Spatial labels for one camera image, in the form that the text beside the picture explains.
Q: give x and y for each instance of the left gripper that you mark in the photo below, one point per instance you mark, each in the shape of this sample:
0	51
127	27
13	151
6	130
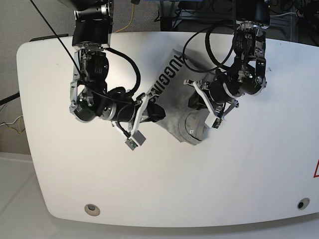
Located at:
218	96

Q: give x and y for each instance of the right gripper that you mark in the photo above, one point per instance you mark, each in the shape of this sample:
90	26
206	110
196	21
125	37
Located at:
125	111

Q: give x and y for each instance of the grey T-shirt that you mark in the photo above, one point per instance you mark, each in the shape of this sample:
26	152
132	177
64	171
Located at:
186	124

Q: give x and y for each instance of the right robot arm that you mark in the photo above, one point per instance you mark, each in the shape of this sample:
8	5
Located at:
89	96

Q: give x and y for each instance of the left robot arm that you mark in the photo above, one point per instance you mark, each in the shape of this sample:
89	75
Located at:
247	73

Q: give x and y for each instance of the black table leg base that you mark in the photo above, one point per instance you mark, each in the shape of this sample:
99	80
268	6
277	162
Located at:
166	23

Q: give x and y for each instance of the left table grommet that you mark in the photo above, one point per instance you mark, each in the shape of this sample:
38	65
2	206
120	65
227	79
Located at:
92	210

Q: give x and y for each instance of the table grommet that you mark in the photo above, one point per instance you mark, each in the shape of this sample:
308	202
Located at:
303	203
92	210

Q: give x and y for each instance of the right table grommet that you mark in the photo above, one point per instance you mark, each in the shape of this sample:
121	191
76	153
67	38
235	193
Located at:
303	203

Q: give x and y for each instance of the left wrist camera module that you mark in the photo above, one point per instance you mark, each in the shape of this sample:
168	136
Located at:
135	140

